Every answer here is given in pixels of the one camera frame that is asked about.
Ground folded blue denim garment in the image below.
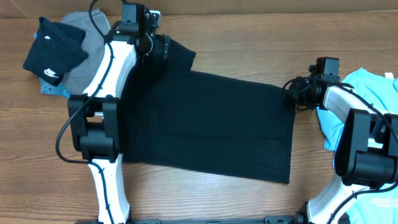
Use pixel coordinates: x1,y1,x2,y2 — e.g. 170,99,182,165
39,78,71,98

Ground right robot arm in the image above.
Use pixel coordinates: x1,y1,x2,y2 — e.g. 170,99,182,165
283,57,397,224

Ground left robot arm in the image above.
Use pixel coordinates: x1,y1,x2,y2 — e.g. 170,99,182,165
67,2,170,223

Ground black t-shirt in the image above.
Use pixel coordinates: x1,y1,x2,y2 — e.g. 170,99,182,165
120,41,295,184

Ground folded grey trousers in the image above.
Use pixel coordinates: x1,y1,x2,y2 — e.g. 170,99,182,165
61,11,104,98

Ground folded black Nike garment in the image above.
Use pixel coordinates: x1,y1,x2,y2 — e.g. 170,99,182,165
23,17,88,86

